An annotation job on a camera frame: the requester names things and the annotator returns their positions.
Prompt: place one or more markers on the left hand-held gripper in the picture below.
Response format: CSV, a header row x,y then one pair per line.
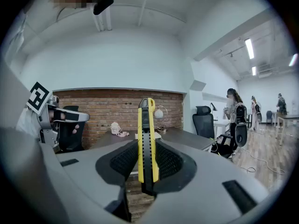
x,y
38,97

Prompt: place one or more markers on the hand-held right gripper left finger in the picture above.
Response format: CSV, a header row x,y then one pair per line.
x,y
93,167

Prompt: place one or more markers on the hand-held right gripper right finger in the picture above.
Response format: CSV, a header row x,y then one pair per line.
x,y
205,178

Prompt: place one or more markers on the yellow black utility knife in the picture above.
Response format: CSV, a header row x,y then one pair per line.
x,y
148,148

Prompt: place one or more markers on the white paper sheet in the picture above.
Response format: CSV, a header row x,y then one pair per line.
x,y
157,135

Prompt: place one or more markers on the person's left forearm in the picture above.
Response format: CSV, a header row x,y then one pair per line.
x,y
26,125

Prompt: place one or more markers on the person's left hand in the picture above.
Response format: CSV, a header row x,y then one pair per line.
x,y
51,121

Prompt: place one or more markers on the black mesh office chair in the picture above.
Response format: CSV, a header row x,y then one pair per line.
x,y
203,122
70,136

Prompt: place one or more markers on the white desk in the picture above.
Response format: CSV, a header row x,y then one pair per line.
x,y
220,124

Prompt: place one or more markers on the small black desk lamp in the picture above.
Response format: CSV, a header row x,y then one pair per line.
x,y
213,106

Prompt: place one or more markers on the white globe lamp brass stand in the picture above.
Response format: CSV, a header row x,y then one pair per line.
x,y
158,113

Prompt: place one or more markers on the white ceiling tube fixture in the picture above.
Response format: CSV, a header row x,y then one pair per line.
x,y
105,23

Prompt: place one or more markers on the wooden table with white legs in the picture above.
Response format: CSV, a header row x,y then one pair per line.
x,y
288,116

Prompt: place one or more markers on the lit ceiling light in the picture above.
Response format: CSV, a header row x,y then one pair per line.
x,y
249,48
293,59
254,71

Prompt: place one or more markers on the ceiling air vent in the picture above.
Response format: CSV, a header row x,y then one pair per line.
x,y
265,71

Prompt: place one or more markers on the black head camera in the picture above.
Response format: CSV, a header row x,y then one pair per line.
x,y
104,2

